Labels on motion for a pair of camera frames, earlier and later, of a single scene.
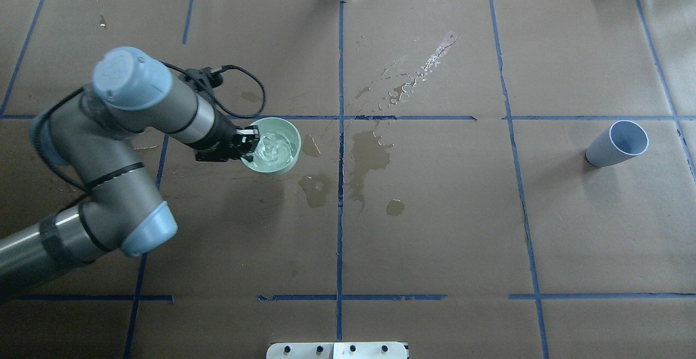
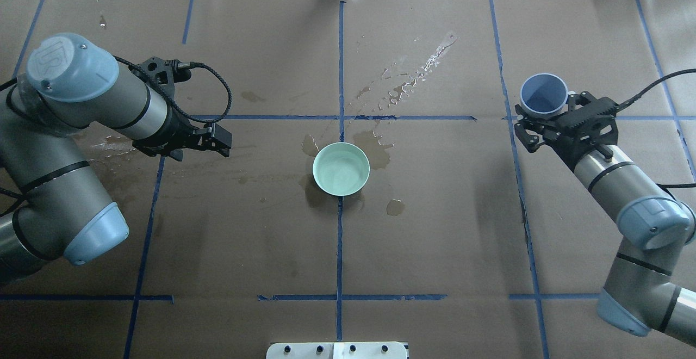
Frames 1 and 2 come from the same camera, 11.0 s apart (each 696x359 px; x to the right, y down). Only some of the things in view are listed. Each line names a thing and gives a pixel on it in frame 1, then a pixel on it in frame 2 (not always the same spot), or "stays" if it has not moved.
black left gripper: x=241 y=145 to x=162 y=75
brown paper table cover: x=442 y=197 stays
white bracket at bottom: x=337 y=350 stays
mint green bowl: x=279 y=146 to x=341 y=168
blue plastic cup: x=625 y=139 to x=543 y=94
